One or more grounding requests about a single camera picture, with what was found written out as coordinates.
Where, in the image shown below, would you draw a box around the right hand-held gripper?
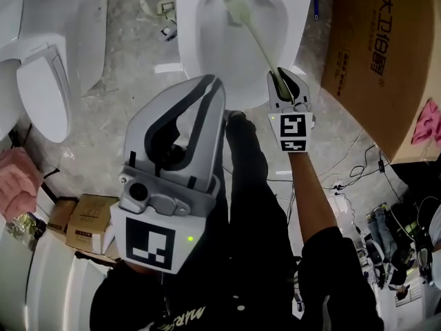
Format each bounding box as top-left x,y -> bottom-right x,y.
267,66 -> 316,154

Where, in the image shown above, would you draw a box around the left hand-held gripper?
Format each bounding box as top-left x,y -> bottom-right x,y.
110,75 -> 222,276

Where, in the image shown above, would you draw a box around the green toilet brush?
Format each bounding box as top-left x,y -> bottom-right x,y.
219,0 -> 294,102

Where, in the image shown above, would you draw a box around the white toilet with wide bowl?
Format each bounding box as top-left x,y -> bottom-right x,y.
175,0 -> 316,112

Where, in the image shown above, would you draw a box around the person's right forearm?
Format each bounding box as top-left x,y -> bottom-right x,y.
287,152 -> 340,247

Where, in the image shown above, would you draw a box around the white toilet with tall tank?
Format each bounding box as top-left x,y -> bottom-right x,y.
0,0 -> 108,144

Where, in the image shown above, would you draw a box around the person's black trousers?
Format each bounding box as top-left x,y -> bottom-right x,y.
206,112 -> 304,310

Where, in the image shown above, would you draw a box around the white flat strip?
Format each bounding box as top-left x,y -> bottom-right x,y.
152,63 -> 183,74

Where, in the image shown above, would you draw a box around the large cardboard box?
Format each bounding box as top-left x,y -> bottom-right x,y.
320,0 -> 441,166

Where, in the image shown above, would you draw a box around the small light cardboard carton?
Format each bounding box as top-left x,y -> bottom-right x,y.
65,193 -> 120,257

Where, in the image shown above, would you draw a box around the small grey plastic part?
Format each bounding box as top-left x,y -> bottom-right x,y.
159,25 -> 178,43

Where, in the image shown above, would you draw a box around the small dark brown carton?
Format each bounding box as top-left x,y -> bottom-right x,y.
46,198 -> 79,234

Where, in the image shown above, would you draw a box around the pink towel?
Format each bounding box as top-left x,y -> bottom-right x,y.
0,148 -> 45,223

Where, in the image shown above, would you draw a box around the pink cloth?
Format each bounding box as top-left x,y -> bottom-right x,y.
411,98 -> 441,146

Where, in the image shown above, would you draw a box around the green patterned bag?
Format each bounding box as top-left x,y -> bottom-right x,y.
6,212 -> 48,245

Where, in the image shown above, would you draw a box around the large white ceramic fixture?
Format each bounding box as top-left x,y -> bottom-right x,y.
0,232 -> 115,331

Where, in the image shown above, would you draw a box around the person's black shirt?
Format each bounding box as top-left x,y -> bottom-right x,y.
90,225 -> 385,331

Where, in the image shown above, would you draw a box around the black bag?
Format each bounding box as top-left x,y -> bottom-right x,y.
391,198 -> 439,285

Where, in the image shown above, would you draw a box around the printed paper sheet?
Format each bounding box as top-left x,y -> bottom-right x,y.
394,283 -> 423,303

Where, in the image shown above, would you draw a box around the black floor cable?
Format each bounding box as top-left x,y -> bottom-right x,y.
349,145 -> 411,207

